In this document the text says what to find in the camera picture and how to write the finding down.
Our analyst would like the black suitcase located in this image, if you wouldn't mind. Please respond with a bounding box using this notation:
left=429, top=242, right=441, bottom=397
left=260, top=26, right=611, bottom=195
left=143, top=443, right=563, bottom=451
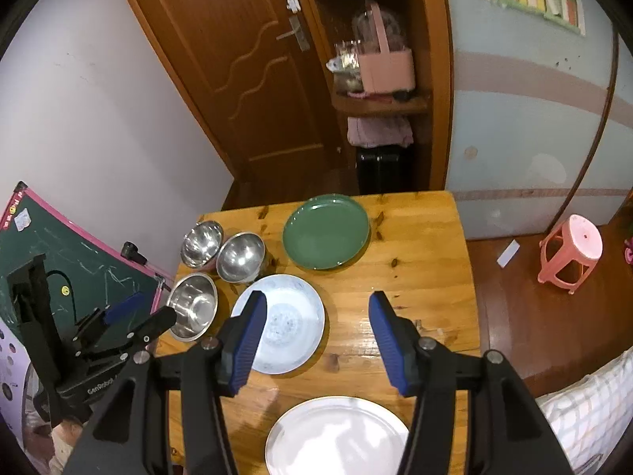
left=356, top=146, right=411, bottom=195

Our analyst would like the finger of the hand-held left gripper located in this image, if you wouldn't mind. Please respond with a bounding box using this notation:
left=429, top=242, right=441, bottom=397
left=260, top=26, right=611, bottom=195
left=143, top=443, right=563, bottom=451
left=74, top=291, right=148, bottom=346
left=121, top=307, right=177, bottom=358

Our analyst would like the wooden shelf unit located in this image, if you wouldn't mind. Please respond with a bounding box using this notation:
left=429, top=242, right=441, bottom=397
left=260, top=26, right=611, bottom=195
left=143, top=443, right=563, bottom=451
left=284, top=0, right=453, bottom=194

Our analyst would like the wooden door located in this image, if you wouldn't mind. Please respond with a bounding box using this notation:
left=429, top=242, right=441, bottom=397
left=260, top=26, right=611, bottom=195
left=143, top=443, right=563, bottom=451
left=111, top=0, right=342, bottom=199

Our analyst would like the pink plastic stool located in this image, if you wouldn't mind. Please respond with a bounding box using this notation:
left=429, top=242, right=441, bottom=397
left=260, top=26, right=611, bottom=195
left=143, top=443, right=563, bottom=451
left=539, top=214, right=603, bottom=294

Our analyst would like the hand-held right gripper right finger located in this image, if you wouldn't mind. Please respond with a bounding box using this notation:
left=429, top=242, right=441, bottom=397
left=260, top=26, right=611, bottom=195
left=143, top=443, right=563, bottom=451
left=368, top=291, right=577, bottom=475

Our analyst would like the green plate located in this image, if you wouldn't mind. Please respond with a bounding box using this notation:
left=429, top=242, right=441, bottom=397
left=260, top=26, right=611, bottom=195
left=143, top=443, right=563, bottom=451
left=283, top=196, right=371, bottom=270

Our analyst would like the black cable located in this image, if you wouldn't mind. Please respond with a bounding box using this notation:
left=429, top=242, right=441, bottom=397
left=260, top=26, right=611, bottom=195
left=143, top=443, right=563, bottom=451
left=46, top=270, right=76, bottom=322

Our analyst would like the clear plastic bag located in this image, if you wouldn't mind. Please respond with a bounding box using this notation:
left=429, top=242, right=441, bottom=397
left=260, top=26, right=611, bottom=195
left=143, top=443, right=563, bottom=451
left=327, top=40, right=364, bottom=96

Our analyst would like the white paper slip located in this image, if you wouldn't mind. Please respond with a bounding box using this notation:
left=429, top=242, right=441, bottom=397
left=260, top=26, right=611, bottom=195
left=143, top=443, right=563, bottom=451
left=497, top=240, right=521, bottom=268

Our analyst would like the steel bowl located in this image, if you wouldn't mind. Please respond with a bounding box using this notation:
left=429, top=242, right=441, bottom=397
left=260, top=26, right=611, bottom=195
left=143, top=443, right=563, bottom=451
left=216, top=232, right=268, bottom=285
left=180, top=221, right=224, bottom=270
left=167, top=273, right=219, bottom=342

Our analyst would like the purple dotted board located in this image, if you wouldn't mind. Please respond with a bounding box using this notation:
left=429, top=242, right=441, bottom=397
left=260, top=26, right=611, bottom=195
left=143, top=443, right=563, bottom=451
left=0, top=317, right=33, bottom=439

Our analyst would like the white patterned plate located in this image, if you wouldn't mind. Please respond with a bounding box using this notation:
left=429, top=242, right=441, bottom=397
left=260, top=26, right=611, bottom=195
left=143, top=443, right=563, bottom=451
left=231, top=274, right=326, bottom=375

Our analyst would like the pink basket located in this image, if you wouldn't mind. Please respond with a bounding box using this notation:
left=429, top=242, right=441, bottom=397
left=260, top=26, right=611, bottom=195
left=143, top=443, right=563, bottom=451
left=357, top=2, right=415, bottom=95

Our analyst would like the checkered white pillow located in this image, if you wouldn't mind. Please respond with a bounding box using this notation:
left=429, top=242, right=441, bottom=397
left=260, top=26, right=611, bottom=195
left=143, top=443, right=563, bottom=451
left=536, top=351, right=633, bottom=473

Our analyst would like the plain white plate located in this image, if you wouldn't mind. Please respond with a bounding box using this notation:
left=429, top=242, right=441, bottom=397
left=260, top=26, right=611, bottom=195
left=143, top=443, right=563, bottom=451
left=265, top=396, right=411, bottom=475

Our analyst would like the brown curved pole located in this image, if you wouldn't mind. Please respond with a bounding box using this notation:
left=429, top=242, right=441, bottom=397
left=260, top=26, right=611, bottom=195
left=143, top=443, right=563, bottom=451
left=569, top=25, right=621, bottom=209

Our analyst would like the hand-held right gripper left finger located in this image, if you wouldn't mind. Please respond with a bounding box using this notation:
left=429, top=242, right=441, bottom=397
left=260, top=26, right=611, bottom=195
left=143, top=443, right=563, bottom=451
left=62, top=289, right=269, bottom=475

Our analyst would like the green chalkboard pink frame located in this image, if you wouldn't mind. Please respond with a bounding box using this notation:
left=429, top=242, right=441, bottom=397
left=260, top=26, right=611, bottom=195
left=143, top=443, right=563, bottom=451
left=0, top=182, right=171, bottom=340

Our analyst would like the metal door handle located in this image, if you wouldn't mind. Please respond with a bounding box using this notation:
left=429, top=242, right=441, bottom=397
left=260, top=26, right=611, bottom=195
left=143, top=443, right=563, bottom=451
left=277, top=16, right=311, bottom=51

